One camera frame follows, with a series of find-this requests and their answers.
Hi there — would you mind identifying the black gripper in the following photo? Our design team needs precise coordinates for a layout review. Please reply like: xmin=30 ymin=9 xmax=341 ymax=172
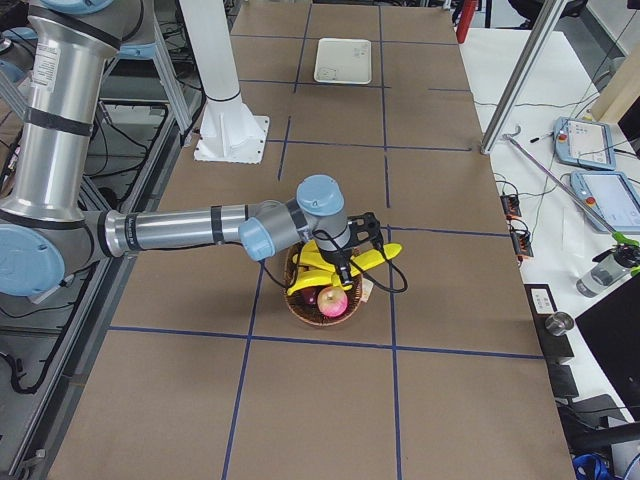
xmin=319 ymin=248 xmax=352 ymax=286

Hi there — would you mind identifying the yellow banana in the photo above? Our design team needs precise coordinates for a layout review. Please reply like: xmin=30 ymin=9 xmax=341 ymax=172
xmin=292 ymin=240 xmax=336 ymax=272
xmin=286 ymin=269 xmax=352 ymax=296
xmin=349 ymin=243 xmax=403 ymax=276

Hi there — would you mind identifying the paper tag on basket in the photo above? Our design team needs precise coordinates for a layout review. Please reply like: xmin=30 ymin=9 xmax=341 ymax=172
xmin=361 ymin=278 xmax=374 ymax=303

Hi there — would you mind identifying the brown wicker basket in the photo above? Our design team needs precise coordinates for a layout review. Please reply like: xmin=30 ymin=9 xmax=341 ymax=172
xmin=284 ymin=241 xmax=363 ymax=327

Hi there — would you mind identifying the pink red apple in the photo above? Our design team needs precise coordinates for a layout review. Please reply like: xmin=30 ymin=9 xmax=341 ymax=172
xmin=317 ymin=286 xmax=348 ymax=318

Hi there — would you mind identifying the dark purple fruit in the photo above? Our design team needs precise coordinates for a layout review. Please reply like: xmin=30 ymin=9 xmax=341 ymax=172
xmin=300 ymin=287 xmax=321 ymax=306

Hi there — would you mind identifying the orange black electronics box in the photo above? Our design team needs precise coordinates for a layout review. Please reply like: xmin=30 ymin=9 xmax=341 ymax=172
xmin=500 ymin=194 xmax=522 ymax=220

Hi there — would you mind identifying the white bear tray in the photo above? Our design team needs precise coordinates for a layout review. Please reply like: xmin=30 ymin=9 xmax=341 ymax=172
xmin=313 ymin=38 xmax=372 ymax=85

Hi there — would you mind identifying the small metal cup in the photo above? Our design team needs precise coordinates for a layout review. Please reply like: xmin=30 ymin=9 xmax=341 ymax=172
xmin=544 ymin=311 xmax=575 ymax=337

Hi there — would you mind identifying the clear water bottle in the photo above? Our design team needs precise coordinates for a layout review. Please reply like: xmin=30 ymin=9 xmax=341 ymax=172
xmin=576 ymin=245 xmax=639 ymax=298

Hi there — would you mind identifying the far teach pendant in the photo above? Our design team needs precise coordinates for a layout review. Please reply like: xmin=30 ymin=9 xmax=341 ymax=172
xmin=553 ymin=117 xmax=616 ymax=171

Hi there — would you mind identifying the teach pendant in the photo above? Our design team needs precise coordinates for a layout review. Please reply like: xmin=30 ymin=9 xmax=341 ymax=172
xmin=553 ymin=117 xmax=616 ymax=171
xmin=570 ymin=171 xmax=639 ymax=235

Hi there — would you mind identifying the reacher grabber stick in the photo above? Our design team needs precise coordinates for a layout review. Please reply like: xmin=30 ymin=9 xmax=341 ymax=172
xmin=502 ymin=125 xmax=639 ymax=248

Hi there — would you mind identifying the near teach pendant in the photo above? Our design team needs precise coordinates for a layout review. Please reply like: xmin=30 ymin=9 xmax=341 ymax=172
xmin=570 ymin=171 xmax=639 ymax=235

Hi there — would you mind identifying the red cylinder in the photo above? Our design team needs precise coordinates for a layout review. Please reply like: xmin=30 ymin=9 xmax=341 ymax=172
xmin=454 ymin=0 xmax=478 ymax=44

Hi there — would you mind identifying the aluminium frame post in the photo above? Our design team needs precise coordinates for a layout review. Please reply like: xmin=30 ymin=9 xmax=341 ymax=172
xmin=480 ymin=0 xmax=568 ymax=154

